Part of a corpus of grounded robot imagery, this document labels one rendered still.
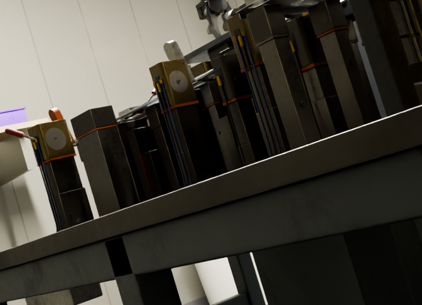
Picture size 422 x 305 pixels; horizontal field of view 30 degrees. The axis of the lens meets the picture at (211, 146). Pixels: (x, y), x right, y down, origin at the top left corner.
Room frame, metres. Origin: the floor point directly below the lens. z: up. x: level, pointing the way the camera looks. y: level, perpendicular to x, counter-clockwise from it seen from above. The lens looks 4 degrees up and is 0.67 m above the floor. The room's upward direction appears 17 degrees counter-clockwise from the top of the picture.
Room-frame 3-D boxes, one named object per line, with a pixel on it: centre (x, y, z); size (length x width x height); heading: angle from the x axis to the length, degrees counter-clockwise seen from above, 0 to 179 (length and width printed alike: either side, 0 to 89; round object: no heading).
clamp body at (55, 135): (2.50, 0.49, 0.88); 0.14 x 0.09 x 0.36; 131
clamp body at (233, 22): (1.74, -0.15, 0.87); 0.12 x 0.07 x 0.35; 131
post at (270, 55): (1.47, -0.17, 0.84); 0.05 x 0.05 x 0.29; 41
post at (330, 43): (1.59, -0.31, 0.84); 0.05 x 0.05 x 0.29; 41
